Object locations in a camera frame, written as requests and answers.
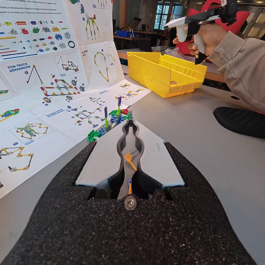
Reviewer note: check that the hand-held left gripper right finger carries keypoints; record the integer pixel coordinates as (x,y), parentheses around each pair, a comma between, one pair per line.
(163,165)

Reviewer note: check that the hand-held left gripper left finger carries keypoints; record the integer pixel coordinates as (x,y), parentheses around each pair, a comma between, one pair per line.
(97,165)

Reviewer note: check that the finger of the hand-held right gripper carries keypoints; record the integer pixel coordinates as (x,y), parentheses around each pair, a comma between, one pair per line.
(207,13)
(186,21)

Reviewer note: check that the colourful toy rod model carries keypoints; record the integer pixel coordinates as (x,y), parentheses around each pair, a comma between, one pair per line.
(111,120)

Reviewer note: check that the person's right forearm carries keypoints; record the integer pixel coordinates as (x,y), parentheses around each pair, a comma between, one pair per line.
(244,66)

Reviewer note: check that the person's right hand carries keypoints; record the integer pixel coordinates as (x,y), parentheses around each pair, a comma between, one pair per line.
(213,37)

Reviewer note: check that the red tote bag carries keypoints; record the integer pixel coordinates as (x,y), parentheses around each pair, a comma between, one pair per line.
(242,18)

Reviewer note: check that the yellow plastic bin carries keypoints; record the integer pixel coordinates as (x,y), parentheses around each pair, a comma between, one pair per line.
(153,74)

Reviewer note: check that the pile of toy building pieces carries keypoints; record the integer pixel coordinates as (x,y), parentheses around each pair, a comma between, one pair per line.
(174,83)

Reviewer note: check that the white folded instruction booklet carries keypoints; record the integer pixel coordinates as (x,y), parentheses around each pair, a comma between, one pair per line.
(49,83)

